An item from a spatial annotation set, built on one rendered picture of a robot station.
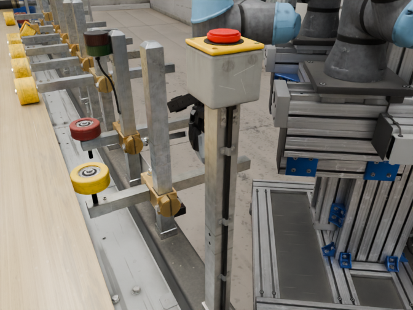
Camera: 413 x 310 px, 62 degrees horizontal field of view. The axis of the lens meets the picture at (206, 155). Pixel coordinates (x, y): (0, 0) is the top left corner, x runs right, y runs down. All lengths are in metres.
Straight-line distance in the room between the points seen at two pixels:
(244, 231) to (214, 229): 1.39
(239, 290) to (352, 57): 1.13
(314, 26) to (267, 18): 0.73
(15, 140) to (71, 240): 0.44
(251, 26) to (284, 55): 0.74
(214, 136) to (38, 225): 0.37
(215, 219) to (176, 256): 0.32
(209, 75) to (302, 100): 0.57
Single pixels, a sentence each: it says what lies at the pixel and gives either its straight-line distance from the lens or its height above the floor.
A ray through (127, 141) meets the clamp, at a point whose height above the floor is 0.86.
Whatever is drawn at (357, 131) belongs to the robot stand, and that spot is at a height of 0.90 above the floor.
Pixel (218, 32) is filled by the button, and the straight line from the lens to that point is 0.42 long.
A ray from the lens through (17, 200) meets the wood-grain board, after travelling 0.76.
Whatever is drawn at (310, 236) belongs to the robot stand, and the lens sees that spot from 1.65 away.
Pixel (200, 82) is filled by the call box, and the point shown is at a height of 1.18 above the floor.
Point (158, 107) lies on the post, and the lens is 0.69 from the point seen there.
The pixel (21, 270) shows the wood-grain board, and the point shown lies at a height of 0.90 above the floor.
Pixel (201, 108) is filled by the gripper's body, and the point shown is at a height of 1.03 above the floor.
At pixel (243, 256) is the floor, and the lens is 1.80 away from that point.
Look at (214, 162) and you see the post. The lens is 0.47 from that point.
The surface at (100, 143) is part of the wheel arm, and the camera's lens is 1.02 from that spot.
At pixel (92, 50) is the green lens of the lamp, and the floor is 1.11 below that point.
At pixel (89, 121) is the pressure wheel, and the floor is 0.91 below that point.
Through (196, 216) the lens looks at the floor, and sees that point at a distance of 2.01.
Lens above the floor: 1.31
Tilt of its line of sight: 31 degrees down
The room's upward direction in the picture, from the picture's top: straight up
